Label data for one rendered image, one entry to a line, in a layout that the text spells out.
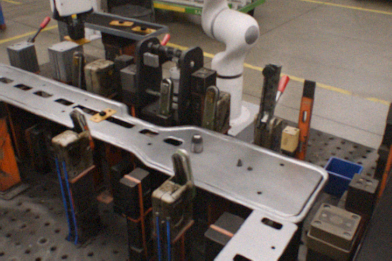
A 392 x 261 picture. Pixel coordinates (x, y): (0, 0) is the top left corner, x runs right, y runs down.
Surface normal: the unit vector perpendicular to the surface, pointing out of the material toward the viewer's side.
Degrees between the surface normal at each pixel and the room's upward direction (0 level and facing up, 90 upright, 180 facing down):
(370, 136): 0
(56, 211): 0
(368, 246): 0
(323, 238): 88
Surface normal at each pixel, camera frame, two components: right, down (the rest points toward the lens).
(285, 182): 0.00, -0.88
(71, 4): 0.69, 0.40
